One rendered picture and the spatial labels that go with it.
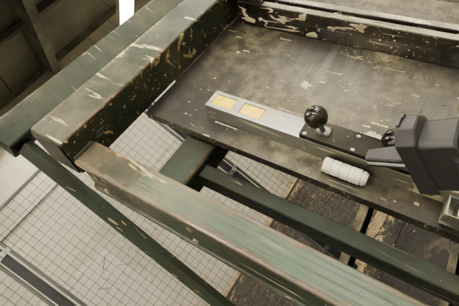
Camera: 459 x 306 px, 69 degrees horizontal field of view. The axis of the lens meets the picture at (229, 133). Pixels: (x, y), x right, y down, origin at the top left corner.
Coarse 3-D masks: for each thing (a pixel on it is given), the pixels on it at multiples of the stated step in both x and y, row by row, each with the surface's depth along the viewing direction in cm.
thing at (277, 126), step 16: (224, 96) 75; (208, 112) 75; (224, 112) 72; (272, 112) 69; (240, 128) 73; (256, 128) 70; (272, 128) 67; (288, 128) 66; (288, 144) 68; (304, 144) 65; (352, 160) 60; (384, 176) 59; (400, 176) 57; (416, 192) 58; (448, 192) 54
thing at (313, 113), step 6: (312, 108) 52; (318, 108) 52; (306, 114) 53; (312, 114) 52; (318, 114) 52; (324, 114) 52; (306, 120) 53; (312, 120) 52; (318, 120) 52; (324, 120) 52; (312, 126) 53; (318, 126) 53; (324, 126) 62; (318, 132) 62; (324, 132) 62; (330, 132) 62
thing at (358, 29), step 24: (240, 0) 95; (264, 0) 93; (288, 0) 91; (264, 24) 96; (288, 24) 91; (312, 24) 87; (336, 24) 84; (360, 24) 80; (384, 24) 78; (408, 24) 78; (432, 24) 76; (384, 48) 82; (408, 48) 78; (432, 48) 76; (456, 48) 73
